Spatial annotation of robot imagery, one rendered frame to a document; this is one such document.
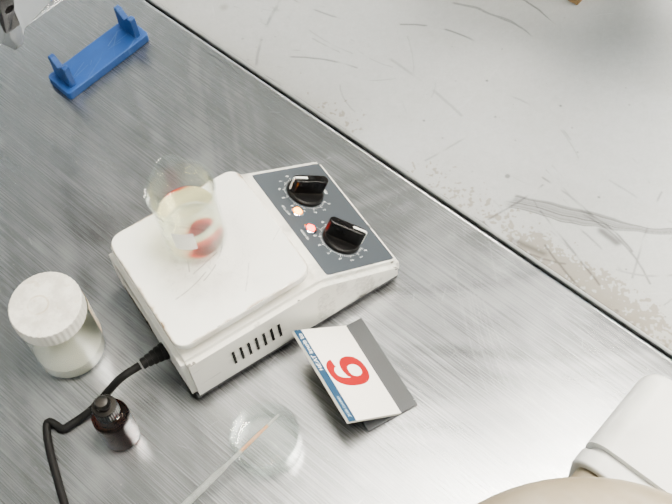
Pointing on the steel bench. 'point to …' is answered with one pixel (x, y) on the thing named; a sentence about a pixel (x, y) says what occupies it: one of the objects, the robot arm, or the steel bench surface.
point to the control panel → (274, 182)
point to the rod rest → (98, 56)
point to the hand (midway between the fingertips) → (2, 39)
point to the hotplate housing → (352, 283)
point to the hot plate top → (182, 322)
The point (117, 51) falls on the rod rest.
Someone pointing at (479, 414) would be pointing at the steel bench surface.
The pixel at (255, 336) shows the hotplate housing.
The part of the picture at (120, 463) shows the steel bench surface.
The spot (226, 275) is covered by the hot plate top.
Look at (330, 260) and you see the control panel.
